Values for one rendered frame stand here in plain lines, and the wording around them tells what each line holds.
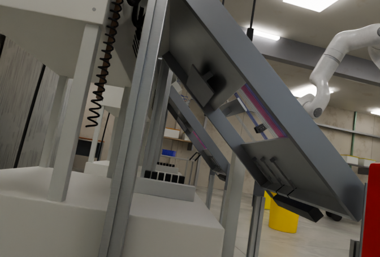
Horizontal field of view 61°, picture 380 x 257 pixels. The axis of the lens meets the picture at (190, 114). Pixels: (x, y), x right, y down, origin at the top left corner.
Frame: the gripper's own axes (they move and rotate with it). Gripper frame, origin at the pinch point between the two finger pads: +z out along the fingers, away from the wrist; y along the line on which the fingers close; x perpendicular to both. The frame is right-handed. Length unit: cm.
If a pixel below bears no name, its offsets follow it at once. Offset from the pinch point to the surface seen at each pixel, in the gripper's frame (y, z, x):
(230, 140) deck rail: 10.4, 18.3, -2.8
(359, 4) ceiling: -238, -315, -55
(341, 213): 75, 22, 15
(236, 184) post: -7.7, 20.4, 19.7
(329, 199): 65, 18, 15
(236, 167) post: -7.8, 16.3, 12.5
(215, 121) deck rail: 9.3, 20.7, -12.9
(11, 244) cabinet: 72, 86, -13
